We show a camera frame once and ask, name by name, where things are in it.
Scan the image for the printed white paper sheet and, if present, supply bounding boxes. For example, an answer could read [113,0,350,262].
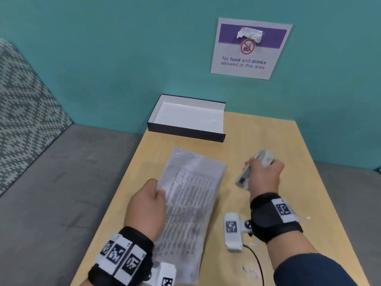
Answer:
[153,147,229,285]

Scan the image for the black left wristband with markers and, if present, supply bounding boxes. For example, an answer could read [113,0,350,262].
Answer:
[88,226,156,286]

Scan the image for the person's right hand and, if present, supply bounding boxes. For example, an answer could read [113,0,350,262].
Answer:
[244,157,285,203]

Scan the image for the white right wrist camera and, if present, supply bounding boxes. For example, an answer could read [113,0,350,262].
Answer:
[223,212,254,253]

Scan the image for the dark box with white inside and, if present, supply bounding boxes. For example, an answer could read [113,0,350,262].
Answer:
[147,94,227,143]

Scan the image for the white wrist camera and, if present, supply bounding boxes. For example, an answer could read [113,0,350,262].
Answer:
[223,212,254,253]
[145,261,177,286]

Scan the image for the person's left hand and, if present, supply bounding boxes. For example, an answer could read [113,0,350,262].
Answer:
[124,178,167,243]

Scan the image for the person's right forearm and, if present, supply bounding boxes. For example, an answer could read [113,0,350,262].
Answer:
[266,230,362,286]

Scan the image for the patterned teal sofa backrest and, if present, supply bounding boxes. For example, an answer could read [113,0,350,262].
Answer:
[0,37,74,197]

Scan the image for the white stapler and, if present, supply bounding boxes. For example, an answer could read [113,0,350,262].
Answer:
[235,149,275,190]

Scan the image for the crumpled white tape piece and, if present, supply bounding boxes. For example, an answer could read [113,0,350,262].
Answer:
[237,26,264,44]

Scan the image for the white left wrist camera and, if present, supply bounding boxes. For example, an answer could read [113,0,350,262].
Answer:
[145,261,177,286]

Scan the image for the grey sofa seat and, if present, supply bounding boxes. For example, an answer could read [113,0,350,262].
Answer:
[314,160,381,286]
[0,124,144,286]

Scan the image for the white and purple wall sign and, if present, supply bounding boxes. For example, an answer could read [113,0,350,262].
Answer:
[210,17,293,81]

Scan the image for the black cable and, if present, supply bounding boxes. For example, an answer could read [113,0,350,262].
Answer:
[242,243,266,286]

